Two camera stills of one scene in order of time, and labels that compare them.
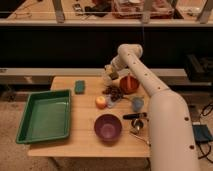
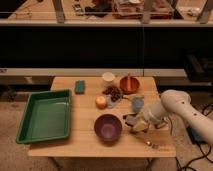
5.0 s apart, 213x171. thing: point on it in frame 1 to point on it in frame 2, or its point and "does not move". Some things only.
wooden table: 106,120 does not move
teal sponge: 80,87 does not move
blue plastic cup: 137,104 does not move
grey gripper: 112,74 to 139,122
